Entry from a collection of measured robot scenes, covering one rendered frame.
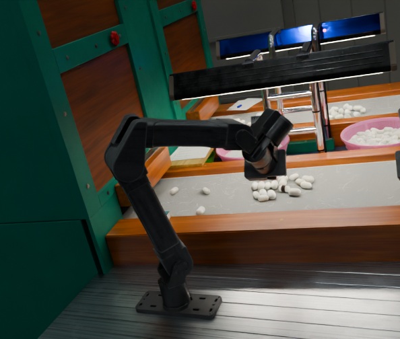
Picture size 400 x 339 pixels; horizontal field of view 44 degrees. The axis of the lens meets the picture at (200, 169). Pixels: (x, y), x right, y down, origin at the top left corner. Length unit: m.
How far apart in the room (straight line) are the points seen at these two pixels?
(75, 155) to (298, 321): 0.67
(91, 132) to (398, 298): 0.86
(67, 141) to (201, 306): 0.51
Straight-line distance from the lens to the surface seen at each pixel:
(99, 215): 1.37
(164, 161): 1.63
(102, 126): 1.44
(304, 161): 1.58
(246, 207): 1.40
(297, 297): 1.15
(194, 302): 1.17
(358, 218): 1.22
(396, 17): 3.45
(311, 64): 1.37
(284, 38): 1.93
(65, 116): 1.27
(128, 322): 1.20
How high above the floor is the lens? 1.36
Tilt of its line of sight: 21 degrees down
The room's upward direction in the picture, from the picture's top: 13 degrees counter-clockwise
